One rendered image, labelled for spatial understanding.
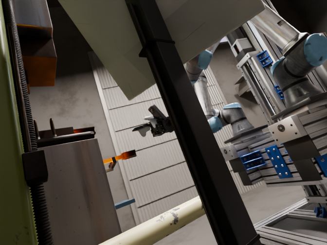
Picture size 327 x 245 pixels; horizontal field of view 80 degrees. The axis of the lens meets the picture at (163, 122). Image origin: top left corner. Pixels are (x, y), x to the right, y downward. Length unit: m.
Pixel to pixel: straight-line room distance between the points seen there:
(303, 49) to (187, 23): 0.65
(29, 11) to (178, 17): 0.65
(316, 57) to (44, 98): 3.93
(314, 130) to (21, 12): 1.19
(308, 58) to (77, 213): 0.99
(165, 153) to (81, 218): 3.07
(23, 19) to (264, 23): 0.95
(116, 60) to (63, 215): 0.43
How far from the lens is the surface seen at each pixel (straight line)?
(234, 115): 1.44
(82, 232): 0.65
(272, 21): 1.04
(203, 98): 1.10
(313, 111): 1.04
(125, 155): 1.28
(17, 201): 0.36
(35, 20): 0.93
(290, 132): 0.96
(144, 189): 3.50
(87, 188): 0.65
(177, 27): 0.43
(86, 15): 0.52
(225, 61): 5.16
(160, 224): 0.46
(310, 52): 0.98
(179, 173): 3.64
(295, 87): 1.08
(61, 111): 4.00
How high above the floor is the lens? 0.71
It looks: 16 degrees up
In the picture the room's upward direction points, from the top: 20 degrees counter-clockwise
